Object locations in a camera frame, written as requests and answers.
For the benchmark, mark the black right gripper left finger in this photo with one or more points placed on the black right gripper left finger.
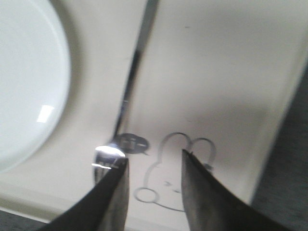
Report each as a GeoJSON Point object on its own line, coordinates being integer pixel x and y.
{"type": "Point", "coordinates": [104, 208]}

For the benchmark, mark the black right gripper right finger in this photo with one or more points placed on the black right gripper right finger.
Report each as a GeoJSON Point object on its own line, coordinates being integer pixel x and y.
{"type": "Point", "coordinates": [209, 206]}

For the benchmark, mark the silver metal fork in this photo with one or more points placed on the silver metal fork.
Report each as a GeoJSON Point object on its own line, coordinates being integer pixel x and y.
{"type": "Point", "coordinates": [107, 155]}

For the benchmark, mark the white round plate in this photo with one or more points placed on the white round plate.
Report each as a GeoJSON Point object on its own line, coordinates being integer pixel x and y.
{"type": "Point", "coordinates": [35, 72]}

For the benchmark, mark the cream rabbit serving tray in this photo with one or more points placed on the cream rabbit serving tray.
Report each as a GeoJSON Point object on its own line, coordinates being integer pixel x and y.
{"type": "Point", "coordinates": [218, 74]}

